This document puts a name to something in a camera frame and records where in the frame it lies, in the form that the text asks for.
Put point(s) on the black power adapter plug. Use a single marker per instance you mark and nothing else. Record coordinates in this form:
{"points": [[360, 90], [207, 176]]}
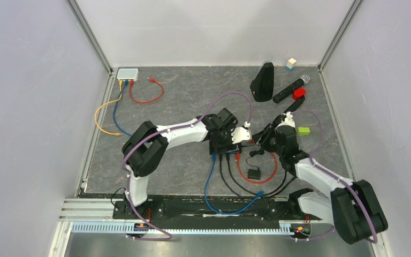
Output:
{"points": [[254, 174]]}

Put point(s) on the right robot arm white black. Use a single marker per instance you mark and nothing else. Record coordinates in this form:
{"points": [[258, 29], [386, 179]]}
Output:
{"points": [[351, 207]]}

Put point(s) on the green block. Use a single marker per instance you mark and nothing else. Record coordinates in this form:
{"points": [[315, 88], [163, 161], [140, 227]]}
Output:
{"points": [[303, 131]]}

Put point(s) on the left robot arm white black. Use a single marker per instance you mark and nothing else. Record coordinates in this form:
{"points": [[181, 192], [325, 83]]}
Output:
{"points": [[145, 149]]}

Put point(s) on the white network switch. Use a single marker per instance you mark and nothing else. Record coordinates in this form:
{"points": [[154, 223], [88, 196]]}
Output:
{"points": [[128, 74]]}

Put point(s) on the black microphone lower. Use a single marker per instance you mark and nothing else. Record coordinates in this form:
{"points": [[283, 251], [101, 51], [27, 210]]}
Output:
{"points": [[294, 106]]}

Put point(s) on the black wedge shaped stand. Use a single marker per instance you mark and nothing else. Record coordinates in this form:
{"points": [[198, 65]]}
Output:
{"points": [[262, 85]]}

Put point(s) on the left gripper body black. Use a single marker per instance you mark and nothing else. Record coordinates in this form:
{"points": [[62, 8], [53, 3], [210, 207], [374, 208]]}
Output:
{"points": [[226, 134]]}

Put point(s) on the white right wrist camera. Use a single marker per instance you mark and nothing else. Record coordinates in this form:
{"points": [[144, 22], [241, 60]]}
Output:
{"points": [[287, 120]]}

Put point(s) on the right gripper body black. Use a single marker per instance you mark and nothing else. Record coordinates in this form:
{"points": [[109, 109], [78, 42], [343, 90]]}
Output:
{"points": [[268, 141]]}

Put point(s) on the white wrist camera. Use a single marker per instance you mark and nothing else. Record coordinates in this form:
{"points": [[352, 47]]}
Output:
{"points": [[287, 120], [242, 133]]}

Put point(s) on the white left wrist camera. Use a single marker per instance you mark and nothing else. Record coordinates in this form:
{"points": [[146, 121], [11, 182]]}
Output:
{"points": [[242, 133]]}

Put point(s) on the white blue block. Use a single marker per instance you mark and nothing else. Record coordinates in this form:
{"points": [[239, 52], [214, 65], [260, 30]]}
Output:
{"points": [[290, 64]]}

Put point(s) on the black network switch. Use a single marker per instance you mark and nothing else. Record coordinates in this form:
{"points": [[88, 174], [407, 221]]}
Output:
{"points": [[242, 146]]}

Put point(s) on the red round cap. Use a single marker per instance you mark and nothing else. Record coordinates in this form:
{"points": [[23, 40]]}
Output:
{"points": [[298, 93]]}

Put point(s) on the black microphone silver head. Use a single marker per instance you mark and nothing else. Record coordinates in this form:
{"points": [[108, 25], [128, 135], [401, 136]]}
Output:
{"points": [[303, 79]]}

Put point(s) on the aluminium frame rail front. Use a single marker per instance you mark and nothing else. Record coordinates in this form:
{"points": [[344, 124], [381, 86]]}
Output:
{"points": [[100, 216]]}

